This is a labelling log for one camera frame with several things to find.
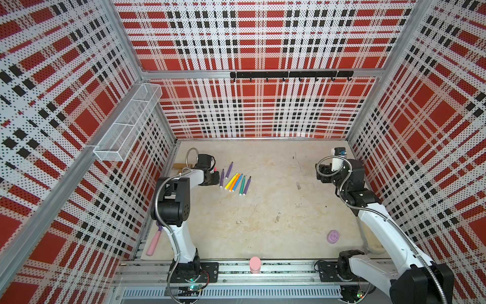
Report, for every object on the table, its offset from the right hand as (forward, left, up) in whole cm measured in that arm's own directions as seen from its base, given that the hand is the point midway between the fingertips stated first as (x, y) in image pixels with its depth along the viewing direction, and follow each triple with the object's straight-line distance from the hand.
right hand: (325, 164), depth 81 cm
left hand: (+7, +52, -21) cm, 57 cm away
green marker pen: (+2, +38, -21) cm, 43 cm away
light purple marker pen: (+3, +35, -22) cm, 42 cm away
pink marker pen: (+14, +54, -22) cm, 60 cm away
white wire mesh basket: (+16, +99, -1) cm, 100 cm away
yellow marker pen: (+5, +43, -22) cm, 49 cm away
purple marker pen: (+8, +49, -22) cm, 55 cm away
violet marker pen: (+12, +46, -21) cm, 52 cm away
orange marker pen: (+4, +42, -22) cm, 47 cm away
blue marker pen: (+5, +40, -22) cm, 46 cm away
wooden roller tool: (+16, +76, -22) cm, 80 cm away
